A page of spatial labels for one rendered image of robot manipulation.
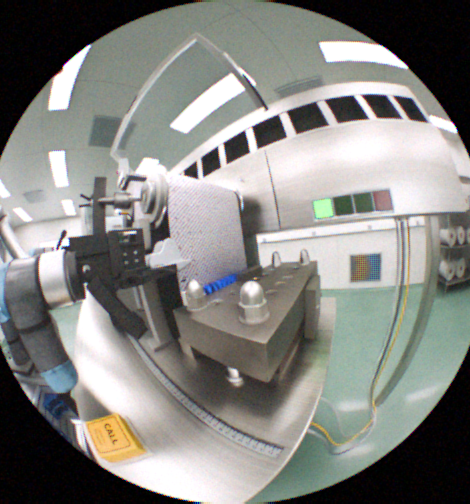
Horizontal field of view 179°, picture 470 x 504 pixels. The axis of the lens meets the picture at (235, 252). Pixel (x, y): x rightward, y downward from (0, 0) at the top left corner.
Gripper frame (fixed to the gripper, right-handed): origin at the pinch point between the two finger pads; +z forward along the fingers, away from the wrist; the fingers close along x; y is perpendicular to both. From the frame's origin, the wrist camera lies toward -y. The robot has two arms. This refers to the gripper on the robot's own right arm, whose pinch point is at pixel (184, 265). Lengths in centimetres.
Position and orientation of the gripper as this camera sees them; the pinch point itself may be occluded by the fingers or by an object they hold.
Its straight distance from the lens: 30.0
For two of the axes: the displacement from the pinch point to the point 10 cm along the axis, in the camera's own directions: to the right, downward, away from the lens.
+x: -7.9, 0.7, 6.1
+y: -1.4, -9.9, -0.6
